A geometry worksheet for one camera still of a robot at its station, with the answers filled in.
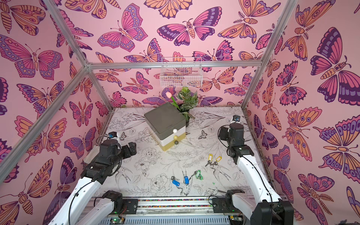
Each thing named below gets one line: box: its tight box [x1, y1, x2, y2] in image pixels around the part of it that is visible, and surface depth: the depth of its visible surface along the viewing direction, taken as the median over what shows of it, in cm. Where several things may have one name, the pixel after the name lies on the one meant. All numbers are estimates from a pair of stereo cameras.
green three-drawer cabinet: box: [143, 102, 187, 152], surface depth 87 cm
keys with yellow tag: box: [205, 153, 214, 167], surface depth 93 cm
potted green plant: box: [177, 86, 199, 121], surface depth 93 cm
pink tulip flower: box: [165, 91, 181, 111], surface depth 93 cm
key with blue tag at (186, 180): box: [184, 175, 192, 186], surface depth 85 cm
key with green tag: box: [188, 169, 204, 181], surface depth 85 cm
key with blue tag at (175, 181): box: [170, 175, 181, 187], surface depth 84 cm
